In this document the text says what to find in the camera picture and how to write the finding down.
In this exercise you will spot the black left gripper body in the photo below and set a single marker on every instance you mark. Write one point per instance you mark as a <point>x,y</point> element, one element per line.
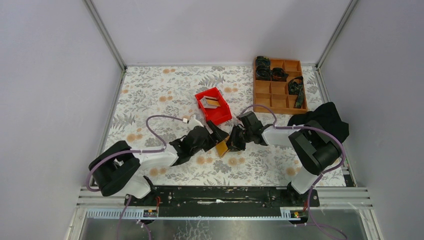
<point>209,143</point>

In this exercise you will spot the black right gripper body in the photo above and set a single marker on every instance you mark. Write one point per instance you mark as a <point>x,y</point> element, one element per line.
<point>248,132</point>

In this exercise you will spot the yellow leather card holder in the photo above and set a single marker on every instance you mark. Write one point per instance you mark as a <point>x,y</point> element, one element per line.
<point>221,147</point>

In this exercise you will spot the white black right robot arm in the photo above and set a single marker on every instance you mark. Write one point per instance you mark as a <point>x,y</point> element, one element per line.
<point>316,148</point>

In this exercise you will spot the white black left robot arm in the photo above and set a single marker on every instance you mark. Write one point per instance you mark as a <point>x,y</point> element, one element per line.
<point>114,171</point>

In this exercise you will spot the red plastic bin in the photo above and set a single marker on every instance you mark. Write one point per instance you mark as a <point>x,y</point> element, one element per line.
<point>218,115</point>

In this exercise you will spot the brown compartment organizer tray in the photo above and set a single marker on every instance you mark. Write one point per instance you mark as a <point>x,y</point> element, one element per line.
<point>288,98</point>

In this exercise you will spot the rolled dark belt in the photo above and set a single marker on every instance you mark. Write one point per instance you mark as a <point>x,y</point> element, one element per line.
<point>262,62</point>
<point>263,74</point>
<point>278,74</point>

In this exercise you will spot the black cloth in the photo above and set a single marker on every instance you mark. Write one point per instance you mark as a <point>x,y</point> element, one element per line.
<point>329,119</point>

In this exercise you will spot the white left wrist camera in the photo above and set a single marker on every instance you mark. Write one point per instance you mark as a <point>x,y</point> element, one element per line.
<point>194,122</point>

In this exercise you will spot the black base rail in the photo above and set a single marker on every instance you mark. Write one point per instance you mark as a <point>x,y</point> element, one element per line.
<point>224,201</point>

